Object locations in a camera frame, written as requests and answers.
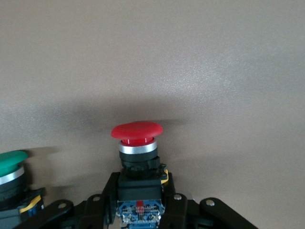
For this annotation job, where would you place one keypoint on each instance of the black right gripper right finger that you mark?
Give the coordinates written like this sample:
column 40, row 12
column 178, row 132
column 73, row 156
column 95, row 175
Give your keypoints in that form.
column 190, row 214

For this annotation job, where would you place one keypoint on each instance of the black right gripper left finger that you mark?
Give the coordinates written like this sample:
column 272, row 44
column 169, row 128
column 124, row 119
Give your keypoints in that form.
column 83, row 212

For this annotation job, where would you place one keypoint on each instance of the red mushroom push button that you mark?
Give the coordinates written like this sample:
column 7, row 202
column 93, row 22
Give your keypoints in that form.
column 137, row 131

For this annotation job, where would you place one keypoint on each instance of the green mushroom push button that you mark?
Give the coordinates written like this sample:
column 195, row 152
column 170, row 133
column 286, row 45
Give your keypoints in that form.
column 9, row 159

